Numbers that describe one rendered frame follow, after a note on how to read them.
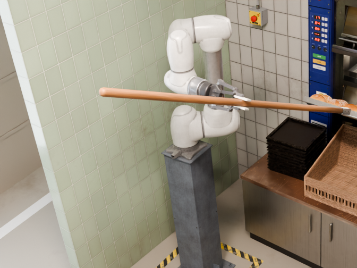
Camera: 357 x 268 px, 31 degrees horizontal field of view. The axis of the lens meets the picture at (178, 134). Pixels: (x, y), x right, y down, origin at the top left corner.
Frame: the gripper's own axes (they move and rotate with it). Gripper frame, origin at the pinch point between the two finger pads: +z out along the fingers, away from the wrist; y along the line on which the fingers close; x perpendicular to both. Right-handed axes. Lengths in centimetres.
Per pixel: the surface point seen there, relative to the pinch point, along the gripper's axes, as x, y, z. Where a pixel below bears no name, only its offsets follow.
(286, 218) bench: -141, 81, -38
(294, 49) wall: -144, -23, -67
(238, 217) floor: -174, 105, -93
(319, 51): -139, -26, -47
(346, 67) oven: -150, -21, -32
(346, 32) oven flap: -132, -40, -29
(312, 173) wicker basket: -136, 46, -27
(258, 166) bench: -143, 56, -69
